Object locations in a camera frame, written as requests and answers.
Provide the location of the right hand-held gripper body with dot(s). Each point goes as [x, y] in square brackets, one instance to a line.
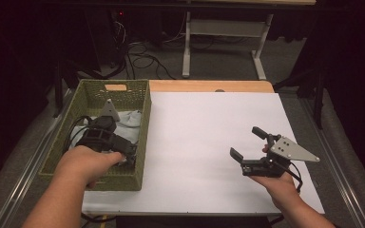
[277, 158]

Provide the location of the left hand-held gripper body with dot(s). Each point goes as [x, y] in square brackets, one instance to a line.
[103, 136]

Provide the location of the light blue cloth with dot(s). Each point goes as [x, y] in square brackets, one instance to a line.
[128, 125]

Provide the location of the green woven basket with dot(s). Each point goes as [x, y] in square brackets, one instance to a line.
[95, 95]

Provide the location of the person's right hand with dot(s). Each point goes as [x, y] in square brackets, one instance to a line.
[278, 186]

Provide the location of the person's left hand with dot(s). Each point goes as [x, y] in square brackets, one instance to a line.
[88, 164]

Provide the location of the white sheet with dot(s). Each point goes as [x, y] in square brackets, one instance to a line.
[196, 142]

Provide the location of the black stand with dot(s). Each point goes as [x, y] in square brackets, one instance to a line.
[310, 91]

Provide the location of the white metal desk frame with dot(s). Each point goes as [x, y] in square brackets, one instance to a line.
[225, 30]

